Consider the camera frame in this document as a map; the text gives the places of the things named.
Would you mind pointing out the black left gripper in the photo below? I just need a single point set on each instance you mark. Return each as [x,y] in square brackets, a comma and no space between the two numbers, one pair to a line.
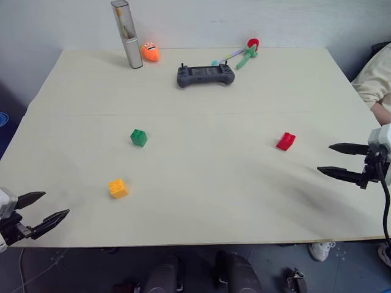
[12,229]

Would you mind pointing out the person in beige clothing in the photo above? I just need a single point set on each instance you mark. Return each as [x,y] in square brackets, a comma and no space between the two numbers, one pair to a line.
[374,79]

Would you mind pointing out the red rose plush toy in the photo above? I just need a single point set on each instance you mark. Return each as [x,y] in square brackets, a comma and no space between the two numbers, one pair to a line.
[250,50]

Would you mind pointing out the yellow toy brick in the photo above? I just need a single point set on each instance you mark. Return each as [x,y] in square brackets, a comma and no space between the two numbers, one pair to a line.
[118,188]

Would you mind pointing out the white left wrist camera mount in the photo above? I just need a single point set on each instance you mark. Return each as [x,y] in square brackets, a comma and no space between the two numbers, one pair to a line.
[6,201]

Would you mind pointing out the white sneaker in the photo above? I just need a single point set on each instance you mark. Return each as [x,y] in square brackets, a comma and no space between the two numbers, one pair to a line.
[320,251]
[385,252]

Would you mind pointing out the red toy brick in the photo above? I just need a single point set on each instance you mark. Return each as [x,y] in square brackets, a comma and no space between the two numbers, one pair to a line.
[286,141]

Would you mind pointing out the orange carrot plush toy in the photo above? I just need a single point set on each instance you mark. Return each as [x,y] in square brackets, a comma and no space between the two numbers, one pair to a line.
[149,52]

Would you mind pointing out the dark rounded shape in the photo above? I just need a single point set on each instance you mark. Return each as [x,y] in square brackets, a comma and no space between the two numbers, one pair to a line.
[163,276]
[238,273]

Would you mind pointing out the blue round object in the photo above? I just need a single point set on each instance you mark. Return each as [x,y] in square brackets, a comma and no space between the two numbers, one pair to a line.
[2,119]

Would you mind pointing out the small black floor device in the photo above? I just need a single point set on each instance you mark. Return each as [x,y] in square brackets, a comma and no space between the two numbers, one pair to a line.
[297,281]

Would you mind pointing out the pastel toothbrush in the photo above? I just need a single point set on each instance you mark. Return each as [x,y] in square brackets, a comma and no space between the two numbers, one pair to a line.
[227,56]

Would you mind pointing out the grey handheld game controller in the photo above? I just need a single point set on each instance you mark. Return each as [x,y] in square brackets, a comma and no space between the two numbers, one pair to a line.
[205,76]

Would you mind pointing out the green toy brick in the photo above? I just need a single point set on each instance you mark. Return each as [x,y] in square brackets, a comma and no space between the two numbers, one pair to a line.
[139,138]

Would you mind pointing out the silver toothbrush travel case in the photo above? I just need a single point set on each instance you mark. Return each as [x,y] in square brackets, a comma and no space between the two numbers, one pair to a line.
[128,36]

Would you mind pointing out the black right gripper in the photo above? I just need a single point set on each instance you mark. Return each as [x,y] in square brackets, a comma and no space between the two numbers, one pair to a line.
[372,171]

